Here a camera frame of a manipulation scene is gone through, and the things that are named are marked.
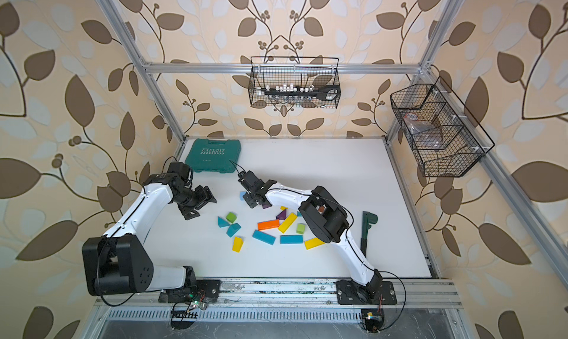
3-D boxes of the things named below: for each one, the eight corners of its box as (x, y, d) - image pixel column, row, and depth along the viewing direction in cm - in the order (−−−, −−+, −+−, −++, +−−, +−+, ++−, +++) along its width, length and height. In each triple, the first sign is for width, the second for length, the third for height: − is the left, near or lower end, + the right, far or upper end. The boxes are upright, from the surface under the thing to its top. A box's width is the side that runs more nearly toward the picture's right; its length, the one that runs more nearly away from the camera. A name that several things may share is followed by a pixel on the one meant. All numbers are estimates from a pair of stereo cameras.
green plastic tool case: (180, 173, 107) (177, 167, 104) (193, 142, 120) (190, 137, 117) (237, 173, 107) (235, 168, 104) (243, 142, 120) (241, 137, 117)
